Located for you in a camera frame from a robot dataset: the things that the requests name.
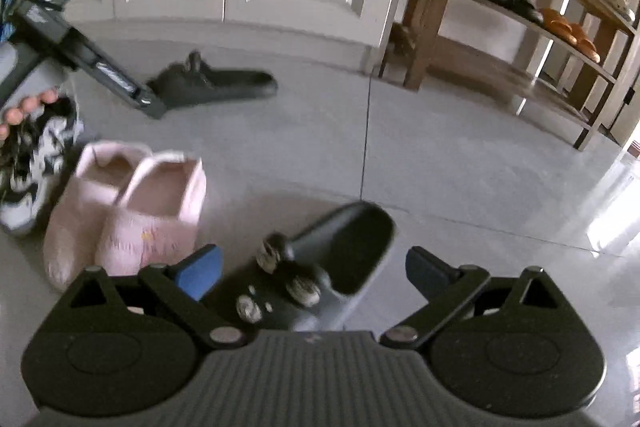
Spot person's left hand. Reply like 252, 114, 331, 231
0, 89, 58, 142

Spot orange shoes on rack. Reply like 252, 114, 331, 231
539, 8, 601, 64

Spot black white sneaker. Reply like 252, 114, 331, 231
1, 95, 84, 235

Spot pink plush slipper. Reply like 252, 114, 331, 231
94, 150, 206, 275
43, 141, 152, 291

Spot black slide sandal with charms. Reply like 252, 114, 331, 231
202, 200, 395, 332

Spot wooden shoe rack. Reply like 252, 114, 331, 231
382, 0, 639, 150

